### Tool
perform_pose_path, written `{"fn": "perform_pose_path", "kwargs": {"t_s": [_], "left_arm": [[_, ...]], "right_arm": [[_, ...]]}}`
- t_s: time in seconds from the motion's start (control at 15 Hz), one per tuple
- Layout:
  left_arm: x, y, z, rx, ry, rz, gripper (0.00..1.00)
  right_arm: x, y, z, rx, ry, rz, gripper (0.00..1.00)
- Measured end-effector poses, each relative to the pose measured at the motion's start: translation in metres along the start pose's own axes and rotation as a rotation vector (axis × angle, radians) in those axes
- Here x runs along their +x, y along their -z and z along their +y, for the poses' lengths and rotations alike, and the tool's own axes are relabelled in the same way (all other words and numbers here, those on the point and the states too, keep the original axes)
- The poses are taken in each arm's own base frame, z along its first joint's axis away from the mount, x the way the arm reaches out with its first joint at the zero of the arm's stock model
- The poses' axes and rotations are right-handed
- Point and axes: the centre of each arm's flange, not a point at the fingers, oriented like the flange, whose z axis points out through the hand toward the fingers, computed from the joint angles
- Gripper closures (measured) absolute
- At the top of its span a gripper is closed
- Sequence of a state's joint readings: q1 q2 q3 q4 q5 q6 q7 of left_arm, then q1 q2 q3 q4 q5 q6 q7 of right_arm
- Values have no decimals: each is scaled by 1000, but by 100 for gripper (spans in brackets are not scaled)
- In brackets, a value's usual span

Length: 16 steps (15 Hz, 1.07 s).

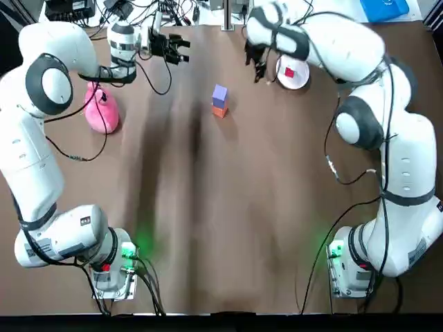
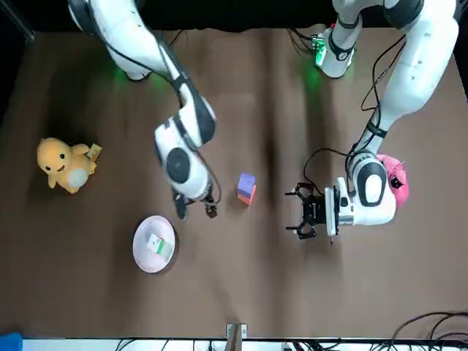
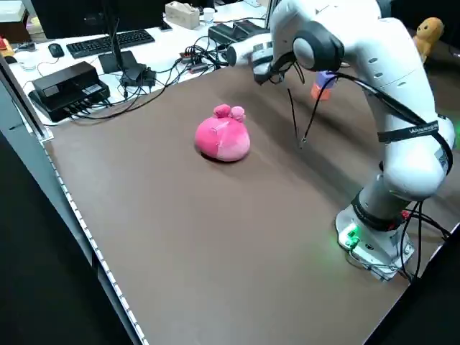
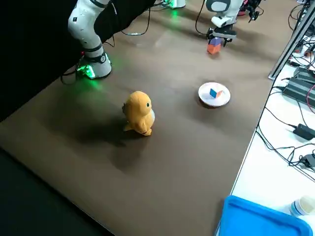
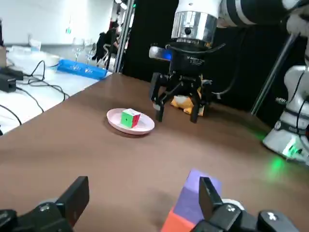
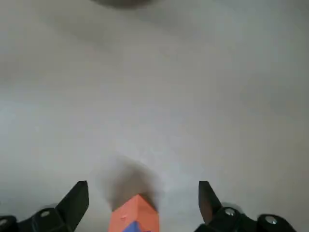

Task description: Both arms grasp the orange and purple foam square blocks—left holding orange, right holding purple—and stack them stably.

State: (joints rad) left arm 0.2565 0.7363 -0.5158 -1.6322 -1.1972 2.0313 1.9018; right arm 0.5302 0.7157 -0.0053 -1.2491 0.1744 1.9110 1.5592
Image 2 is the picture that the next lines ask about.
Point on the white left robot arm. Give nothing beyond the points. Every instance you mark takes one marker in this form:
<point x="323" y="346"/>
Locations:
<point x="420" y="73"/>

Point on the pink plush toy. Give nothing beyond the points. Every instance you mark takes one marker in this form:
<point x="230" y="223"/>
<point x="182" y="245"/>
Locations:
<point x="396" y="183"/>

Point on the colourful puzzle cube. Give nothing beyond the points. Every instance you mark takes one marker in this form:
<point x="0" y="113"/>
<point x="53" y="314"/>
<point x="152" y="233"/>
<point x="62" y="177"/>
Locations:
<point x="159" y="245"/>

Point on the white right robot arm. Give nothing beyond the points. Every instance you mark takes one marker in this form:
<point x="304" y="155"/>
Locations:
<point x="128" y="40"/>

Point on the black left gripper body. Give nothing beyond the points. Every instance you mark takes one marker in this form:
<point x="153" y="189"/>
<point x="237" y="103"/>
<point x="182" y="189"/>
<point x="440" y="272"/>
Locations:
<point x="313" y="210"/>

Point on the aluminium frame post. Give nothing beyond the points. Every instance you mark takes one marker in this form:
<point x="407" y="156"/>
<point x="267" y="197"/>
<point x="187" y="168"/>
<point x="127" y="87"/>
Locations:
<point x="236" y="336"/>

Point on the orange foam block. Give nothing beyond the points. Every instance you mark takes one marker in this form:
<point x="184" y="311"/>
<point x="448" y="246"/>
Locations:
<point x="245" y="199"/>

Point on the yellow plush toy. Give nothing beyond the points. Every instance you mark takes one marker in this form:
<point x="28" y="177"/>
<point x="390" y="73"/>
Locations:
<point x="69" y="168"/>

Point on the blue plastic tray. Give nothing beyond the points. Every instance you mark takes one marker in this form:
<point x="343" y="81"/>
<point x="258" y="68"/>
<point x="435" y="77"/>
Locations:
<point x="9" y="342"/>

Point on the purple foam block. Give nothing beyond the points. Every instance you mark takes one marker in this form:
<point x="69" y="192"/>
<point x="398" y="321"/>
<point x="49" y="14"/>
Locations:
<point x="245" y="181"/>

